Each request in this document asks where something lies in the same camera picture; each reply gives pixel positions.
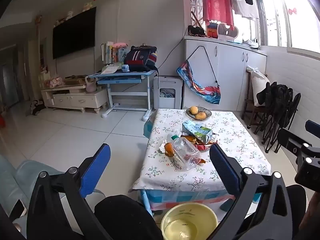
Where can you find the black television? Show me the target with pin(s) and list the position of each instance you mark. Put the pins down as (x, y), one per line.
(73, 33)

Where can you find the window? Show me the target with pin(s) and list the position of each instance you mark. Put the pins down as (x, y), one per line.
(287, 17)

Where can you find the yellow mango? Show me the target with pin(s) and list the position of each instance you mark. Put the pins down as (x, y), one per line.
(193, 110)
(200, 115)

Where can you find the cream television stand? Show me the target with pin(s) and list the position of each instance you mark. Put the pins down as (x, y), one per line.
(75, 100)

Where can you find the colourful printed bag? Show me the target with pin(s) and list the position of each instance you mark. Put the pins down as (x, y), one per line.
(200, 90)

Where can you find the red snack wrapper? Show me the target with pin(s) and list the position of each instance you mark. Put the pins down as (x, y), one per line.
(206, 147)

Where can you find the small white tissue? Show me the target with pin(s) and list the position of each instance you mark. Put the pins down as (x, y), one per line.
(162, 148)

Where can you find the white and grey slippers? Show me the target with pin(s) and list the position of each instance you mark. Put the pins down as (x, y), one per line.
(227, 32)

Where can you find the dark striped backpack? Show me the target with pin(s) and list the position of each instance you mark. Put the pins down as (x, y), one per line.
(140, 60)

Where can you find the white sack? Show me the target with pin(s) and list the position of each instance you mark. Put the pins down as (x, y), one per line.
(260, 85)

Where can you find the floral cloth table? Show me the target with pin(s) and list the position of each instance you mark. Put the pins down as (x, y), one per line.
(225, 150)

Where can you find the small blue box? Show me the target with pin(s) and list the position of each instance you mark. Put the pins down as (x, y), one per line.
(125, 68)

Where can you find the yellow plastic bucket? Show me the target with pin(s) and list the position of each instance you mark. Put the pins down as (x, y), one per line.
(190, 220)

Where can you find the green drink carton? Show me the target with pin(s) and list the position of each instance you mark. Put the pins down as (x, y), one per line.
(197, 131)

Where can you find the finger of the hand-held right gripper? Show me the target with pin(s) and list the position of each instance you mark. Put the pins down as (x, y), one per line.
(291, 140)
(313, 126)

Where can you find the black bag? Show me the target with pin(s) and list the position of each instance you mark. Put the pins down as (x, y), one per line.
(37, 107)

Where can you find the black folding chair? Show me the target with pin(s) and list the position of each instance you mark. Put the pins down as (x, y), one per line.
(293, 110)
(271, 100)

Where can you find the black shoes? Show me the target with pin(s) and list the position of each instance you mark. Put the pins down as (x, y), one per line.
(196, 31)

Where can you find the person's left leg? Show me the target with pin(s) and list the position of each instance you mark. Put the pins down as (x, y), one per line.
(125, 217)

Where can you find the blue study desk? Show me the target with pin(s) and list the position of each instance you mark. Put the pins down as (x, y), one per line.
(125, 76)

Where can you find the teal table leg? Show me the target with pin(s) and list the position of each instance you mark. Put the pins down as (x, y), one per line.
(227, 205)

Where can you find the papers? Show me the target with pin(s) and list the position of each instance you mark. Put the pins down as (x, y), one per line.
(111, 69)

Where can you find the pink soft toy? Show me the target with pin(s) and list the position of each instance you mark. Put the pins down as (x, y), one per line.
(119, 45)

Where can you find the row of books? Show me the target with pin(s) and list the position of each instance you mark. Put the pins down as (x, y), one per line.
(108, 53)

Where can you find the wooden tray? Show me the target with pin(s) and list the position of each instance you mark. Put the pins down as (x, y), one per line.
(75, 80)

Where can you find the plush toy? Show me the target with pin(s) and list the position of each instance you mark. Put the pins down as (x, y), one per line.
(87, 6)

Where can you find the pink flower bunch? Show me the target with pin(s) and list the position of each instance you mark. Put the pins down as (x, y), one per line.
(53, 82)

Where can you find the grey fruit plate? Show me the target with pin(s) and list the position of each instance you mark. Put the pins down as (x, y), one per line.
(207, 112)

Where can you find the pink bow sticker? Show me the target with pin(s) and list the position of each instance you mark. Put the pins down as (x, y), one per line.
(292, 11)

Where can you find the white sneakers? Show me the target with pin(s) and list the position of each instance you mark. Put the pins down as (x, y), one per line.
(251, 43)

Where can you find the person's right hand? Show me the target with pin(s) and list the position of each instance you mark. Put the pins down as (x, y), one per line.
(314, 217)

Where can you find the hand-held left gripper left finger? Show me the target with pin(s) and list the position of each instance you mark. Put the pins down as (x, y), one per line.
(96, 170)

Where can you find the curved orange peel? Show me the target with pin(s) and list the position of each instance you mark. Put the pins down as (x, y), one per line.
(191, 139)

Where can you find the white hanging garment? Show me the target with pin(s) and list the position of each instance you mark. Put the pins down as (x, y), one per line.
(246, 8)

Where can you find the light blue sofa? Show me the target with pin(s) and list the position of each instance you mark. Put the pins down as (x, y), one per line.
(25, 172)

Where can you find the smartphone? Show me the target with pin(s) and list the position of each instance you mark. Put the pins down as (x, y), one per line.
(17, 208)

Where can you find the person's leg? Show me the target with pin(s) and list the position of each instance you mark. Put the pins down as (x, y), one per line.
(125, 217)
(296, 205)

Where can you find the white cabinet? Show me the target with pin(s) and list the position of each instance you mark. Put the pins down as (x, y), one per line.
(230, 67)

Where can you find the pink jug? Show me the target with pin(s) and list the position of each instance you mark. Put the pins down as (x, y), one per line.
(90, 86)

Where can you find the wooden chair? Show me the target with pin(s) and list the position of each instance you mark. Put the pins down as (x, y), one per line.
(248, 110)

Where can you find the small orange peel piece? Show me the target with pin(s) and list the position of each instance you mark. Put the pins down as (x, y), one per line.
(201, 161)

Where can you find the clear plastic bottle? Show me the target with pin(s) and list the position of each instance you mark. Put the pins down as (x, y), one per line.
(185, 152)

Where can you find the person's right leg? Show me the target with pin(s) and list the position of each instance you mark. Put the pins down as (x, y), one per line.
(296, 205)

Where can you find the orange and blue toy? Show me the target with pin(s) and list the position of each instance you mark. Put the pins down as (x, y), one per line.
(212, 31)

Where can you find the red hanging garment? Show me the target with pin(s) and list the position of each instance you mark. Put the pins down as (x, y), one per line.
(218, 10)

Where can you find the white air purifier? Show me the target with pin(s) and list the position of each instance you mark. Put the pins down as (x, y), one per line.
(167, 92)

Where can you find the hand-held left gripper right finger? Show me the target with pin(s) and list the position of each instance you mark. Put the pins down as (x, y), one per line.
(225, 170)

